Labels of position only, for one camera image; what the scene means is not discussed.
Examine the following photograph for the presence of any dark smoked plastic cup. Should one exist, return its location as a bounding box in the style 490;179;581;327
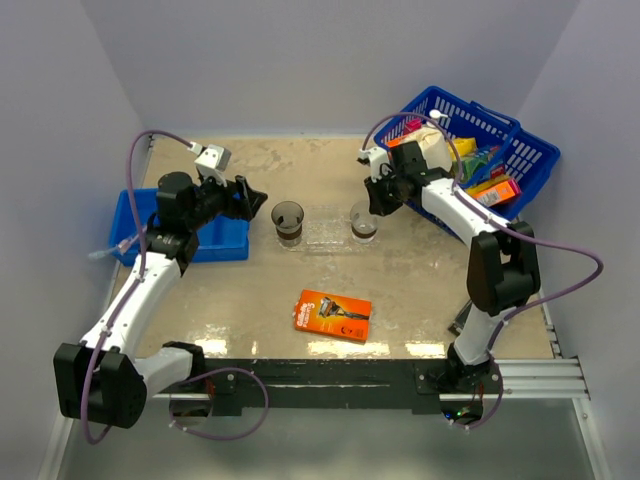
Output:
271;201;304;247

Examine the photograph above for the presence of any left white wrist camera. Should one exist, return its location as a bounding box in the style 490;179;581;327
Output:
188;142;231;186

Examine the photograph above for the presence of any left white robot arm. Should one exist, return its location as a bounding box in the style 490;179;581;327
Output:
53;172;268;429

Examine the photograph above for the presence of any small red box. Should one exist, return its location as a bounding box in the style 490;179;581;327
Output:
403;118;422;134

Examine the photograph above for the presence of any pink wrapped toothbrush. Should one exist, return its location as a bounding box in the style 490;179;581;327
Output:
87;233;139;264

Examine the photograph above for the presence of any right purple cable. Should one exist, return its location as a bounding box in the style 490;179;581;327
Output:
359;112;605;431

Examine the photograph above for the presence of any blue shopping basket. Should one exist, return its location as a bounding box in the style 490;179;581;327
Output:
367;86;560;239

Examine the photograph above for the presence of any blue plastic bin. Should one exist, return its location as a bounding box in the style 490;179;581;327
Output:
107;188;249;267

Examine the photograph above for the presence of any clear textured acrylic tray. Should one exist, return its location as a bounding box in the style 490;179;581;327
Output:
275;209;379;255

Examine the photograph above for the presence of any black aluminium base frame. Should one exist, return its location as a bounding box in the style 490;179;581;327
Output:
62;349;596;431

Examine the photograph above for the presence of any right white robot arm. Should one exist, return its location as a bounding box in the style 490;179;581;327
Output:
358;141;540;393

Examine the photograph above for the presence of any black green razor package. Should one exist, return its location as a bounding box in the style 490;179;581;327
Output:
447;301;473;336

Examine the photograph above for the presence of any orange pink box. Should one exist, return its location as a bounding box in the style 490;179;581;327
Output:
466;175;521;207

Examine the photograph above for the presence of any green sponge pack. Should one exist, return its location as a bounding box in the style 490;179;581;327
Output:
460;146;504;185

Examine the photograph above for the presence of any white pump bottle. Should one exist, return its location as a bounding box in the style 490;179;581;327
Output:
429;109;447;121

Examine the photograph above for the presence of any yellow sponge pack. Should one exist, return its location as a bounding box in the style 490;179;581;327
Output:
449;137;477;161

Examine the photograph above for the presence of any orange razor box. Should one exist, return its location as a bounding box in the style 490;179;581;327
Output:
292;289;373;344

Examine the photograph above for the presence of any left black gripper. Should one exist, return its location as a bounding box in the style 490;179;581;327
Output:
186;171;267;231

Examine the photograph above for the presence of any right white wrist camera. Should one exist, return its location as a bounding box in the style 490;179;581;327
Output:
357;146;392;183

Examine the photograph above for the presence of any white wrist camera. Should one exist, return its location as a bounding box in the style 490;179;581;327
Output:
357;146;392;183
188;142;231;186

